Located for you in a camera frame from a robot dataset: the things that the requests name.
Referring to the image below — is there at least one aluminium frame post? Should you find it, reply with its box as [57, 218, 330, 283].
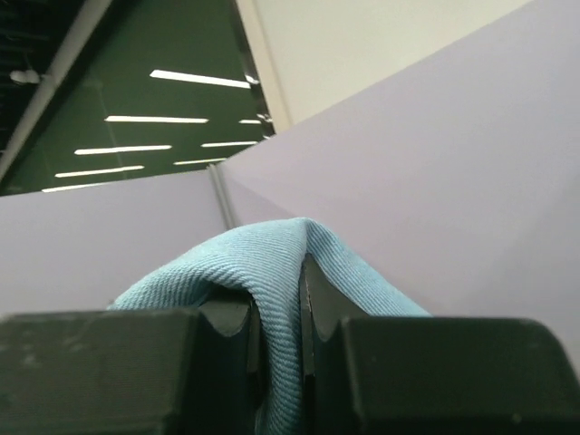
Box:
[208, 164, 237, 229]

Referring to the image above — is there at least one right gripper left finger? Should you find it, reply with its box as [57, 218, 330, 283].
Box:
[1, 297, 264, 434]

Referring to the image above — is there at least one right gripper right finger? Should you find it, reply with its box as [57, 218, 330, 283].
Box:
[299, 256, 579, 434]

